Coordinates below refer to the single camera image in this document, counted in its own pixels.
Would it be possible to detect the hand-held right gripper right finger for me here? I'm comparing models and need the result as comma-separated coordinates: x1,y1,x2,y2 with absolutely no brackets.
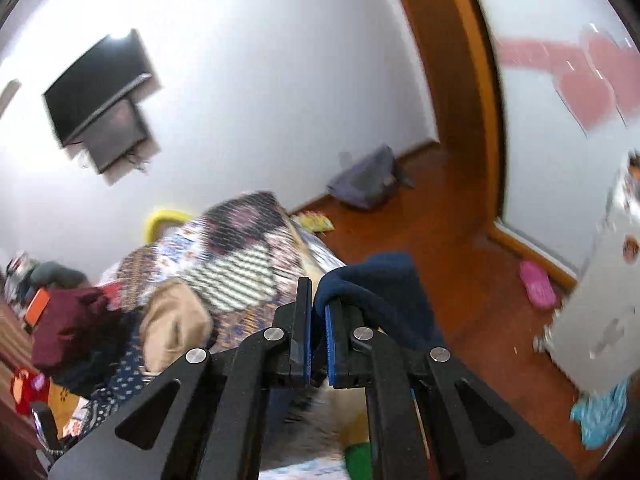
324,296,578,480

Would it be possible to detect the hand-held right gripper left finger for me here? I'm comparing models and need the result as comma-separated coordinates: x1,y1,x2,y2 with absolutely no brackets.
47,276,313,480

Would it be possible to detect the navy blue fleece sweater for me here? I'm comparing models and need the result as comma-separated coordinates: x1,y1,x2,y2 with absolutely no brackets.
313,252,447,352

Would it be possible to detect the patchwork printed blanket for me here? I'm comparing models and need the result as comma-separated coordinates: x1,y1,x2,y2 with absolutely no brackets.
100,191,349,361

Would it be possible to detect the green object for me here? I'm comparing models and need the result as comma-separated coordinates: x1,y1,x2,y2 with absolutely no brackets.
345,440,374,480

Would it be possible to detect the yellow snack packet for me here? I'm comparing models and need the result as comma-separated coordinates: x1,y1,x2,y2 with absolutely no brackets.
291,211,335,235

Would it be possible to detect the grey backpack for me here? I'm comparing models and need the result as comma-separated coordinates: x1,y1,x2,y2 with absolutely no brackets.
327,144,417,211

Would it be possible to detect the yellow plastic object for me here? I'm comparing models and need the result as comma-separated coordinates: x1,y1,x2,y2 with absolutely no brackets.
144,210,194,244

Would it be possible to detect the pink slipper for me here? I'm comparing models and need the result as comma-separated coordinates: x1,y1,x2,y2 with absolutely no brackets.
518,260,557,309

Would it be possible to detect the maroon garment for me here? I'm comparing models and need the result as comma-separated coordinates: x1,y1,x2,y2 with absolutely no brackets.
31,285,124,377

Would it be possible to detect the grey cloth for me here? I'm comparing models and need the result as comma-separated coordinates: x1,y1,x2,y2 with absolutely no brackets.
24,261,89,292

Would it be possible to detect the orange box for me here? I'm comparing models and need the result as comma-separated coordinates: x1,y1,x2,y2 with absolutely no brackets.
26,289,51,332

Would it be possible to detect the white cabinet with stickers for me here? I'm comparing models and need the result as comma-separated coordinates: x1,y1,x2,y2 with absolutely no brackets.
534,149,640,394

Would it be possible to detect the teal cloth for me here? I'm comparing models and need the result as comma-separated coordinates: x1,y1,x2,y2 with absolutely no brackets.
570,377,632,451

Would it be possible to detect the red plush toy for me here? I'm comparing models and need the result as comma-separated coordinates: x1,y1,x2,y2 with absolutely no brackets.
11,367,51,416

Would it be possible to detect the red striped blanket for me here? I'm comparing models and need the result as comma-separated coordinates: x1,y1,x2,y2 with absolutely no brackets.
0,300,37,391

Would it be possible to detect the grey wall-mounted panel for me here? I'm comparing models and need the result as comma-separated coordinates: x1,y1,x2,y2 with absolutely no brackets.
80,97,152,176

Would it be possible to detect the wooden door frame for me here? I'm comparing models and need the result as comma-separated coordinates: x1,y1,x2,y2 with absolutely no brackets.
382,0,507,233

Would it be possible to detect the black wall television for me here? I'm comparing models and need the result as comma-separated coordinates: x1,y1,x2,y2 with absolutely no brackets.
42,29,154,150

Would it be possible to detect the pink wall decoration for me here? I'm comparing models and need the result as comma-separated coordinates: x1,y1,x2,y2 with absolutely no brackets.
494,25,637,132

